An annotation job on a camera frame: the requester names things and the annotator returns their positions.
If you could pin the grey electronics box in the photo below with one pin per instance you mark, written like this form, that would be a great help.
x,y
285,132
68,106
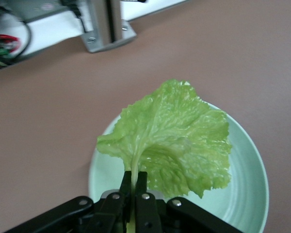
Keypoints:
x,y
38,9

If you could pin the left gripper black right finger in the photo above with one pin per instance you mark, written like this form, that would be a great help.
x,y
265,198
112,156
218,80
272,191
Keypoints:
x,y
145,208

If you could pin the mint green plate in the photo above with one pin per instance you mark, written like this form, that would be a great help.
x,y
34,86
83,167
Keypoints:
x,y
245,174

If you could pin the brown table cover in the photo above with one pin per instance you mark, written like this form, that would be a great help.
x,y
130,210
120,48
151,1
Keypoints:
x,y
51,109

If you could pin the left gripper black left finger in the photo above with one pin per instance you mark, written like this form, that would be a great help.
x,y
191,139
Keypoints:
x,y
122,206

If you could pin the green lettuce leaf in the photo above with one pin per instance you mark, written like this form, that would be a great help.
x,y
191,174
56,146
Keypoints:
x,y
174,136

